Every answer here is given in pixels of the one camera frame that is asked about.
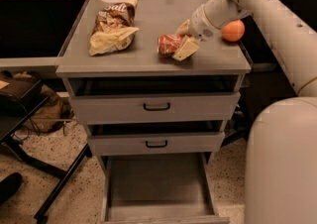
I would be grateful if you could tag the grey top drawer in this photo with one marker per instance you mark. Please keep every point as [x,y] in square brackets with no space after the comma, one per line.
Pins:
[118,100]

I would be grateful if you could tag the red coke can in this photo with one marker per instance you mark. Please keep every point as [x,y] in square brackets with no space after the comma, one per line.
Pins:
[168,44]

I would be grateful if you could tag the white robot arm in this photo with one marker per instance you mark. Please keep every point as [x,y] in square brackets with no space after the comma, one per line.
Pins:
[281,155]

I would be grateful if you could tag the grey drawer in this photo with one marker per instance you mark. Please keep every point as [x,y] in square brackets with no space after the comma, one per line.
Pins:
[118,100]
[159,189]
[155,138]

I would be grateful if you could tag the grey bottom drawer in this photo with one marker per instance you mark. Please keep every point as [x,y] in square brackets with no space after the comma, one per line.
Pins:
[159,189]

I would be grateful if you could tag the brown chip bag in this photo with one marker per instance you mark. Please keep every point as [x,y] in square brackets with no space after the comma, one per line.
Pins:
[114,28]

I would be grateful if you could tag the grey drawer cabinet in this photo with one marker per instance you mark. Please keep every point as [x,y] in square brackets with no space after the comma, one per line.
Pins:
[216,58]

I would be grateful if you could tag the black shoe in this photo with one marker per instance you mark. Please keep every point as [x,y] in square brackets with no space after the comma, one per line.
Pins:
[9,186]

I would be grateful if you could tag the grey middle drawer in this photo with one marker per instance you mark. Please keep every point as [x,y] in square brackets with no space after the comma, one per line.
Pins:
[155,138]

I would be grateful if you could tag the orange fruit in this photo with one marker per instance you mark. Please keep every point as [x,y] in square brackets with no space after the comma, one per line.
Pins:
[233,31]

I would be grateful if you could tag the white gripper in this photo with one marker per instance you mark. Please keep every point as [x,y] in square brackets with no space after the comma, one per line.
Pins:
[199,24]

